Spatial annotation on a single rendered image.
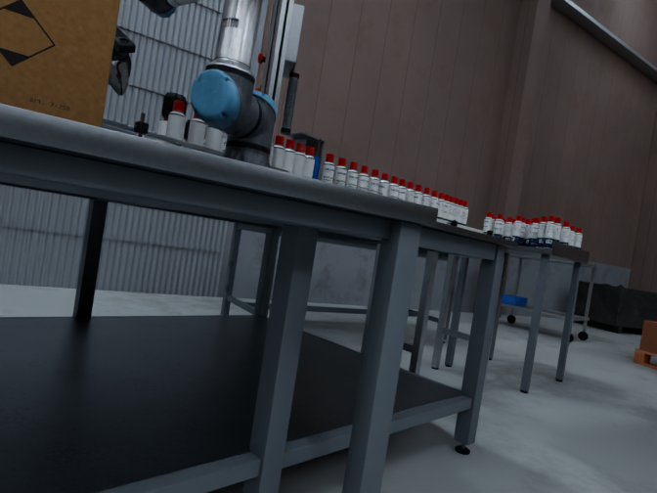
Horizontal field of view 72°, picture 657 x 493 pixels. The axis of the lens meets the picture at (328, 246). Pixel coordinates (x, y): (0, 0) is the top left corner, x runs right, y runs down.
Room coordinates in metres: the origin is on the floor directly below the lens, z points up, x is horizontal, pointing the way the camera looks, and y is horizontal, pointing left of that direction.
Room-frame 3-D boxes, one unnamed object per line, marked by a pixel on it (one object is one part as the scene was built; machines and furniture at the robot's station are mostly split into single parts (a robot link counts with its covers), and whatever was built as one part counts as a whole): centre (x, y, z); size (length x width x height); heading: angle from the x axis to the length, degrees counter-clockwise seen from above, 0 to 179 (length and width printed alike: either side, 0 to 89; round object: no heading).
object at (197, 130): (1.47, 0.48, 0.98); 0.05 x 0.05 x 0.20
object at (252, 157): (1.20, 0.25, 0.89); 0.15 x 0.15 x 0.10
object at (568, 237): (3.22, -1.44, 0.98); 0.57 x 0.46 x 0.21; 45
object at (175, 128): (1.42, 0.53, 0.98); 0.05 x 0.05 x 0.20
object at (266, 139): (1.20, 0.25, 1.01); 0.13 x 0.12 x 0.14; 162
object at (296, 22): (1.57, 0.26, 1.38); 0.17 x 0.10 x 0.19; 10
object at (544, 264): (3.14, -1.34, 0.46); 0.72 x 0.62 x 0.93; 135
